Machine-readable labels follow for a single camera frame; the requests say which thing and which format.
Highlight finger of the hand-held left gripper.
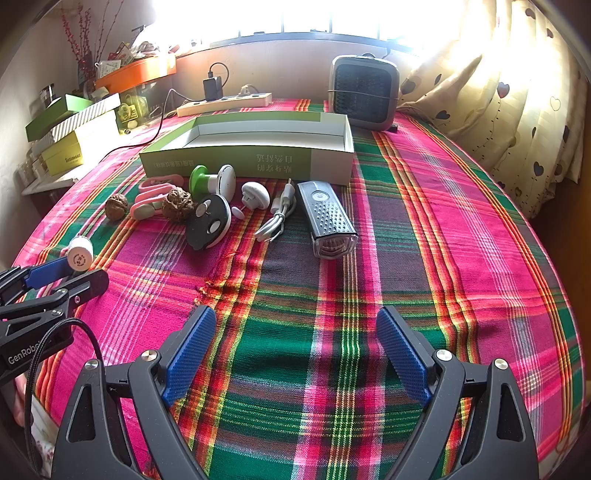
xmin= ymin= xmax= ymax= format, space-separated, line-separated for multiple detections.
xmin=0 ymin=269 xmax=110 ymax=324
xmin=0 ymin=257 xmax=72 ymax=303

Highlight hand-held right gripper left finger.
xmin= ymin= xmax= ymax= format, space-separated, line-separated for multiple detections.
xmin=51 ymin=305 xmax=218 ymax=480

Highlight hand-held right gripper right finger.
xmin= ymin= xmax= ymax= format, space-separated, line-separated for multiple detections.
xmin=375 ymin=306 xmax=541 ymax=480

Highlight white cylindrical gadget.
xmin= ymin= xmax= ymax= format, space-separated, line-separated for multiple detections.
xmin=61 ymin=235 xmax=94 ymax=278

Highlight pink clip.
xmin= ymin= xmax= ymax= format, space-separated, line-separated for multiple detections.
xmin=137 ymin=178 xmax=181 ymax=197
xmin=129 ymin=194 xmax=169 ymax=219

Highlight large brown walnut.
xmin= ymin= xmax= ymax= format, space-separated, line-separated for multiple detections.
xmin=161 ymin=187 xmax=195 ymax=215

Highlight black oval device white buttons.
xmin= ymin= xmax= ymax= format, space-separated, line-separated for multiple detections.
xmin=186 ymin=194 xmax=232 ymax=251

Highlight black bike light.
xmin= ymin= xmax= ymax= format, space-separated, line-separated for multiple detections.
xmin=295 ymin=181 xmax=359 ymax=260

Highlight green and white spool gadget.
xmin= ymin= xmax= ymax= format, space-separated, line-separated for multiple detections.
xmin=189 ymin=165 xmax=237 ymax=202

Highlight white mushroom-shaped gadget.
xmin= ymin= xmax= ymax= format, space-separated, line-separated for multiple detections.
xmin=231 ymin=181 xmax=271 ymax=220

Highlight white cable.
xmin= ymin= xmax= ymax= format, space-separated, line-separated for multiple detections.
xmin=254 ymin=178 xmax=297 ymax=241

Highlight green and white cardboard box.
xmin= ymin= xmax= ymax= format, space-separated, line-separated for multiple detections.
xmin=139 ymin=111 xmax=355 ymax=186

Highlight plaid tablecloth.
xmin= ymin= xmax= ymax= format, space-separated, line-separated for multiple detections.
xmin=11 ymin=97 xmax=585 ymax=480

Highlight white striped box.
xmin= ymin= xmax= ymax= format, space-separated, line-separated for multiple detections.
xmin=48 ymin=95 xmax=122 ymax=141

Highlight green box lid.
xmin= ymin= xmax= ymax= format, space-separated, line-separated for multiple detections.
xmin=25 ymin=95 xmax=93 ymax=141

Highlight yellow-green padlock figure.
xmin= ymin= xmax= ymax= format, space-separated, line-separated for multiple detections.
xmin=117 ymin=99 xmax=141 ymax=125

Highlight orange tray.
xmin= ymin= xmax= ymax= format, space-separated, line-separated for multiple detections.
xmin=95 ymin=54 xmax=177 ymax=93

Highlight red flower branches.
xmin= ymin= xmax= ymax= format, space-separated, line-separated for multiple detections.
xmin=60 ymin=2 xmax=116 ymax=84

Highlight beige power strip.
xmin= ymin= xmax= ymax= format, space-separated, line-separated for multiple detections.
xmin=177 ymin=92 xmax=273 ymax=117

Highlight black charger adapter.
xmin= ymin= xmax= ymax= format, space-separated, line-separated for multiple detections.
xmin=203 ymin=61 xmax=230 ymax=102

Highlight pile of cards and trinkets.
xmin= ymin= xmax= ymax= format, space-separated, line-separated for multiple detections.
xmin=95 ymin=39 xmax=174 ymax=70

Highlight cream curtain with hearts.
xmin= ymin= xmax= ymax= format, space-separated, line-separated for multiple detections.
xmin=399 ymin=0 xmax=587 ymax=217

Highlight grey space heater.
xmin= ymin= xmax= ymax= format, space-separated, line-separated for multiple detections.
xmin=328 ymin=54 xmax=400 ymax=132

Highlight window with metal bars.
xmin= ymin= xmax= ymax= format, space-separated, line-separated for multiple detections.
xmin=210 ymin=0 xmax=416 ymax=49

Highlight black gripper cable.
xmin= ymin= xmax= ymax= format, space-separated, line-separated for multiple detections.
xmin=23 ymin=318 xmax=109 ymax=480

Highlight black power cord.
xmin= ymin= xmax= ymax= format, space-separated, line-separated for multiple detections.
xmin=99 ymin=89 xmax=204 ymax=155

